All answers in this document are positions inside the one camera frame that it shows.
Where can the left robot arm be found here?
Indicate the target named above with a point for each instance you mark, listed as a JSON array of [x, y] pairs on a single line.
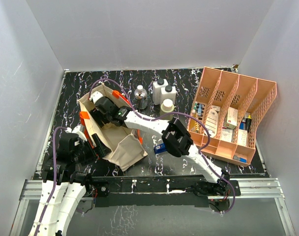
[[62, 186]]

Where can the red white box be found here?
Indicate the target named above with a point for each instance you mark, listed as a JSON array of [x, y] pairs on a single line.
[[231, 118]]

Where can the clear bottle silver cap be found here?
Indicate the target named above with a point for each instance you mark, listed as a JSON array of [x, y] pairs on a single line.
[[141, 97]]

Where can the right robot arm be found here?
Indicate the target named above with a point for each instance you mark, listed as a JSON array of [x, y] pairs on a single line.
[[175, 137]]

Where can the white medicine box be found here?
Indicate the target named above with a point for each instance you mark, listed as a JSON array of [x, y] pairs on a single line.
[[212, 122]]

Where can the pink desk organizer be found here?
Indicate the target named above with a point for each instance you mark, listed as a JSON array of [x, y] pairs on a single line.
[[220, 90]]

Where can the yellow highlighter marker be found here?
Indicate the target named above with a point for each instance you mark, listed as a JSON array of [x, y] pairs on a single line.
[[248, 121]]

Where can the metal base rail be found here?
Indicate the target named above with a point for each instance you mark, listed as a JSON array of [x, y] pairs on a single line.
[[173, 190]]

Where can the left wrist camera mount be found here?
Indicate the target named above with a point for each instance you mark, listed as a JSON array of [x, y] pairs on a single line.
[[79, 130]]

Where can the white square bottle black cap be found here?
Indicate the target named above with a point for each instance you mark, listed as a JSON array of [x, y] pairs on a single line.
[[156, 90]]

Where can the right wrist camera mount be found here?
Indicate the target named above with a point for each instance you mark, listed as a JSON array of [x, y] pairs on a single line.
[[95, 96]]

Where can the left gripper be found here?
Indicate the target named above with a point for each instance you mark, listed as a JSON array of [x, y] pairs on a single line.
[[102, 149]]

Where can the yellow spiral notebook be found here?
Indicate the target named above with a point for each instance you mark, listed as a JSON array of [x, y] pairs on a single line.
[[195, 126]]

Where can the green bottle white cap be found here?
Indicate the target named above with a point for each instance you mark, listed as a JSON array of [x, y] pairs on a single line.
[[167, 106]]

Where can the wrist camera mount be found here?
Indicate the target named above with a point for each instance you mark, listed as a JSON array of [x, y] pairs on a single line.
[[95, 96], [79, 130]]

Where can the canvas tote bag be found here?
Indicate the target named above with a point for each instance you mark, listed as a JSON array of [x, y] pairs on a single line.
[[123, 142]]

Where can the blue small bottle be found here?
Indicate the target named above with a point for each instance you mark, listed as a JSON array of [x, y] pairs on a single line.
[[199, 109]]

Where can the orange bag handle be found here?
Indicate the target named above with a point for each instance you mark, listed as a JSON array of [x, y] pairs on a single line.
[[118, 99]]

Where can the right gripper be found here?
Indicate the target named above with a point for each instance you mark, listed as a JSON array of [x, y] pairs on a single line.
[[97, 114]]

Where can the blue stapler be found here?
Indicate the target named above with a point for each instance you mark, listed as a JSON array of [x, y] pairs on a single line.
[[159, 148]]

